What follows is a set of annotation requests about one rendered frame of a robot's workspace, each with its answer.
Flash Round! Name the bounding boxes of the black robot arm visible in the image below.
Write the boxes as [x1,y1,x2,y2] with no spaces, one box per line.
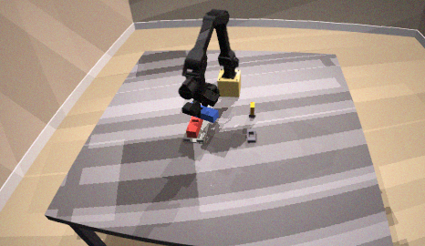
[178,9,239,107]

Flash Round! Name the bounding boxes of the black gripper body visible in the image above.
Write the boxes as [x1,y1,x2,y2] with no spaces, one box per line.
[181,82,217,117]

